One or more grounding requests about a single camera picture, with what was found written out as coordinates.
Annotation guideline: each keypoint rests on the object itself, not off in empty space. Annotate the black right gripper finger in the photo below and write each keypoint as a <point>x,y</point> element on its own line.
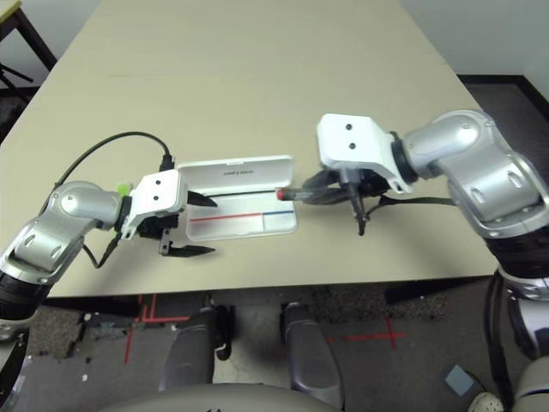
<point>326,178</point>
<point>330,199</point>

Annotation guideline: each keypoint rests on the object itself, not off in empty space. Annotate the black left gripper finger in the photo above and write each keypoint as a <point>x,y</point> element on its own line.
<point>184,252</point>
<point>198,200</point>

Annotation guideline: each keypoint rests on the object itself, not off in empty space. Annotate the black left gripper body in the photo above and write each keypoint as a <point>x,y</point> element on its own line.
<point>152,227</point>

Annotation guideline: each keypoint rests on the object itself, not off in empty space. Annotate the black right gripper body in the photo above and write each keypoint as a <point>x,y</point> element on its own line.
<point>371,182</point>

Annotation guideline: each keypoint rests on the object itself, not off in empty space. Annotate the black marker with red cap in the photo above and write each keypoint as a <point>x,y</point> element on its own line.
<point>284,194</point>

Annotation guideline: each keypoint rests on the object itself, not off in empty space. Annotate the green glue stick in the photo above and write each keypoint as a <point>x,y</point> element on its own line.
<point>123,189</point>

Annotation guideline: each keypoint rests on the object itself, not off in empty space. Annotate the white plastic pencil case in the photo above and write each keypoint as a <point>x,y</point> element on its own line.
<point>240,225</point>

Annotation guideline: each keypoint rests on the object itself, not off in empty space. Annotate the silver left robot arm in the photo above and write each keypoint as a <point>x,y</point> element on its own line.
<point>43,240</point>

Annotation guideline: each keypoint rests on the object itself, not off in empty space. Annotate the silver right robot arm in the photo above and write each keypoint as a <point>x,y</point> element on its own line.
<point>472,163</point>

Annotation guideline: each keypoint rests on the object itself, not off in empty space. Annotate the grey robot left leg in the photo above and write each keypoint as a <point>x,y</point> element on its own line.
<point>193,352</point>

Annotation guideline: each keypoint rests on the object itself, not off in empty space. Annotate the grey robot leg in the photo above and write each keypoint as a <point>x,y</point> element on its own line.
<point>193,352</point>
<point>309,356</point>

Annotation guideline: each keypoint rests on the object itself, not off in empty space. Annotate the grey robot torso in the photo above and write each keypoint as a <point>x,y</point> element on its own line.
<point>214,401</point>

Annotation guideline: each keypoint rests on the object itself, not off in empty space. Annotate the grey robot right leg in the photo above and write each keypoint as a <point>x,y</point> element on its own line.
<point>309,356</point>

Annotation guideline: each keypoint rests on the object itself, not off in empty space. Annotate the black tripod stand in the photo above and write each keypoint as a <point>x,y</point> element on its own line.
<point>17,72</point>

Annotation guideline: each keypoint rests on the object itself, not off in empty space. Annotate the blue-grey square floor pad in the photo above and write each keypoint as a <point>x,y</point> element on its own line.
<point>460,379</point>

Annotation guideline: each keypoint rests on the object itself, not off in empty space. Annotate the white perforated shoe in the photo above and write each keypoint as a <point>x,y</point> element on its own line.
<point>484,403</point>

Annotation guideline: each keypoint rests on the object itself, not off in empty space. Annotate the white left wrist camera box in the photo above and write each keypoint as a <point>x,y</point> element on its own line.
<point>156,193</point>

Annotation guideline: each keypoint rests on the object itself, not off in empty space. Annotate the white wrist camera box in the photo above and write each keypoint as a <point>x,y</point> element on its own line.
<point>351,137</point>
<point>156,193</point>

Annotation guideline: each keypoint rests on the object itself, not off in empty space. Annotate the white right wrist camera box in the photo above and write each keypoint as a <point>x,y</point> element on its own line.
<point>351,137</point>

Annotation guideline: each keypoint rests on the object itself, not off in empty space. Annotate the side table with black frame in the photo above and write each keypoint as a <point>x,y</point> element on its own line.
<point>36,36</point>

